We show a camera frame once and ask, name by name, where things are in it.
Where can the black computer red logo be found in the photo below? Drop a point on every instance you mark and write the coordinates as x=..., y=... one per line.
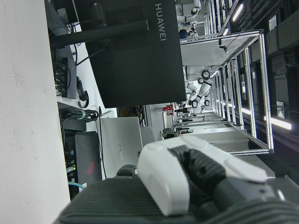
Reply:
x=87, y=151

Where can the long ceiling light bar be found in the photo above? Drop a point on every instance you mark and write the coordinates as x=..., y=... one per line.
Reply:
x=278, y=122

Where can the aluminium cell frame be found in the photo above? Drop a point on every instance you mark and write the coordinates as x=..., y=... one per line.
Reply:
x=264, y=93

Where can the black Huawei monitor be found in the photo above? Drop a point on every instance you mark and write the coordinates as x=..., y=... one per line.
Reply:
x=140, y=70

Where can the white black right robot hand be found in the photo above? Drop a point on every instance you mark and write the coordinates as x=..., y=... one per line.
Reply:
x=163, y=177

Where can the silver Huawei laptop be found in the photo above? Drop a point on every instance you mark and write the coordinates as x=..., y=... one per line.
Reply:
x=121, y=140

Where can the white humanoid robot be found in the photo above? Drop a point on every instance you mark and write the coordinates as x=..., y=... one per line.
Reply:
x=204, y=89

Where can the black hub box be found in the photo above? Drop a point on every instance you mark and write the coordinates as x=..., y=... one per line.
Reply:
x=71, y=79

